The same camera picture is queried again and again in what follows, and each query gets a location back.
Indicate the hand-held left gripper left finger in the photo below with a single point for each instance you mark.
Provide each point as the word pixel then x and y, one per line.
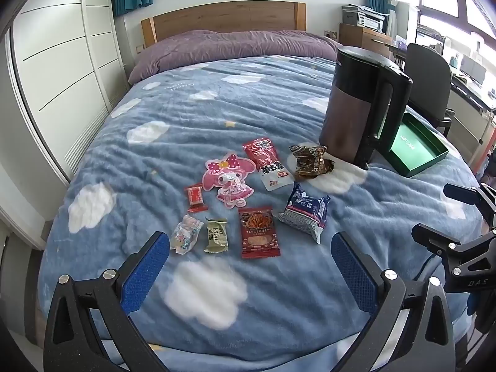
pixel 147 271

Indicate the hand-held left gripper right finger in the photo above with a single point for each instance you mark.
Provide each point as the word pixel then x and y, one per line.
pixel 352 271

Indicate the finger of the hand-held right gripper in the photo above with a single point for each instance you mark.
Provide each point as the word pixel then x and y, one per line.
pixel 434 238
pixel 461 193

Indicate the clear candy packet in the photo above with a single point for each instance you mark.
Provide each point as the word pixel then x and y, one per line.
pixel 186 234

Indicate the green tray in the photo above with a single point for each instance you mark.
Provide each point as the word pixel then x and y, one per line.
pixel 416 151

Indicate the blue and white snack packet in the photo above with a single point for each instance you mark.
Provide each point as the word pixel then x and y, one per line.
pixel 304 211

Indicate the olive green snack packet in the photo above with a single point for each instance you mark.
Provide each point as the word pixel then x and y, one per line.
pixel 216 236

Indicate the small red candy packet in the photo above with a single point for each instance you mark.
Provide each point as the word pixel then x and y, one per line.
pixel 195 197

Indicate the red noodle print snack packet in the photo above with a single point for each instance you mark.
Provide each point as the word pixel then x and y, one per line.
pixel 257 232

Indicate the brown snack packet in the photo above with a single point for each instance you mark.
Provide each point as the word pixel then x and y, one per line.
pixel 308 161

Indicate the pink cartoon snack packet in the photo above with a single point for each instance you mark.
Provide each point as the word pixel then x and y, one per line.
pixel 232 182

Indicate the red and white snack packet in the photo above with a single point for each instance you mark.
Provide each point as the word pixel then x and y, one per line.
pixel 265 159

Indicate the grey and white desk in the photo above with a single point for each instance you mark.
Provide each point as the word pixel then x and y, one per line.
pixel 471 100

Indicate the grey chair with black legs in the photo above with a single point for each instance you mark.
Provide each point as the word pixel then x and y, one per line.
pixel 428 77

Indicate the computer monitor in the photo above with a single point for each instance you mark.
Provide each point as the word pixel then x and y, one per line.
pixel 430 40

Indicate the wooden drawer cabinet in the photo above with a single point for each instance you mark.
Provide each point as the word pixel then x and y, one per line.
pixel 364 40

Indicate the white printer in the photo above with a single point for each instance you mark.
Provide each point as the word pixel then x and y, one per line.
pixel 366 17

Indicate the purple duvet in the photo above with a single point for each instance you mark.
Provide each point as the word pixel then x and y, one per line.
pixel 232 46

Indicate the white wardrobe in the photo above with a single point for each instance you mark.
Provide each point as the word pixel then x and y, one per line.
pixel 58 46

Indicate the wooden headboard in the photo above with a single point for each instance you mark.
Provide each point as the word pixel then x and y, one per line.
pixel 224 17

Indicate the white wall outlet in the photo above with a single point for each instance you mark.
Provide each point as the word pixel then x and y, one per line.
pixel 331 33

